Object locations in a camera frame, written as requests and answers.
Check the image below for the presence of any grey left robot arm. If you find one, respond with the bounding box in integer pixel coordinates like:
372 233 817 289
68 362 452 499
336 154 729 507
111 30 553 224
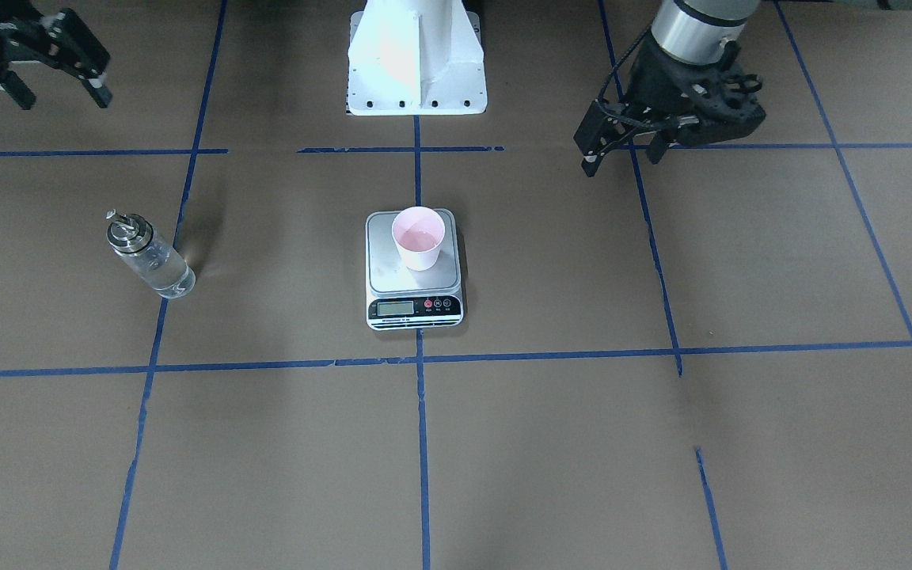
573 1 766 177

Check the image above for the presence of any digital kitchen scale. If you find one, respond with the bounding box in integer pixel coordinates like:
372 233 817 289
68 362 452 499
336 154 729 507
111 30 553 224
364 208 466 331

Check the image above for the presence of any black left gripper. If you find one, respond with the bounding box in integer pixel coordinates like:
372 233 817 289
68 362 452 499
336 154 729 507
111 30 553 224
573 37 766 177

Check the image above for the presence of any pink paper cup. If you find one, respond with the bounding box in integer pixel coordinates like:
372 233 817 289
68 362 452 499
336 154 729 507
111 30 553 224
390 206 447 271

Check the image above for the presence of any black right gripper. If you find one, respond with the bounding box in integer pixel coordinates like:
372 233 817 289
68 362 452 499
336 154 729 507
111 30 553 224
0 6 112 109

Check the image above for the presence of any clear glass sauce bottle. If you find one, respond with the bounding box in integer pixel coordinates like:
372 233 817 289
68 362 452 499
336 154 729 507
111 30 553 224
105 209 196 299

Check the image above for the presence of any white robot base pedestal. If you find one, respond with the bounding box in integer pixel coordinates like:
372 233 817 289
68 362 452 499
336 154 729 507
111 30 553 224
345 1 488 116

